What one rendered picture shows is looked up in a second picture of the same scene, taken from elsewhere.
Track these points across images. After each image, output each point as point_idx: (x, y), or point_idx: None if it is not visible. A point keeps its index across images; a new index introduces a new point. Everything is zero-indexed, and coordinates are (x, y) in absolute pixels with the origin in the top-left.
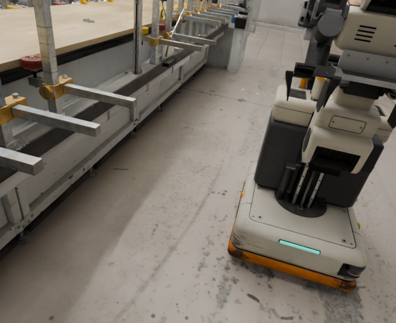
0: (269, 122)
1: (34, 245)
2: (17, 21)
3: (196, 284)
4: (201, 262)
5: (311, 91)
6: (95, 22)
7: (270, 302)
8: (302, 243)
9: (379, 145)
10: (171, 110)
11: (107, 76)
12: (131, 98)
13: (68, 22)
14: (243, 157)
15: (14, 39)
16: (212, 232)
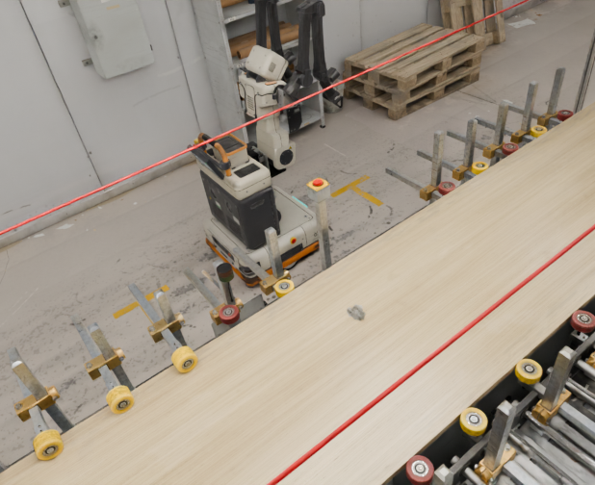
0: (271, 191)
1: None
2: (461, 299)
3: (357, 243)
4: (344, 253)
5: (235, 166)
6: (348, 308)
7: None
8: (297, 200)
9: (253, 141)
10: None
11: None
12: (388, 168)
13: (390, 303)
14: (194, 337)
15: (461, 228)
16: (318, 268)
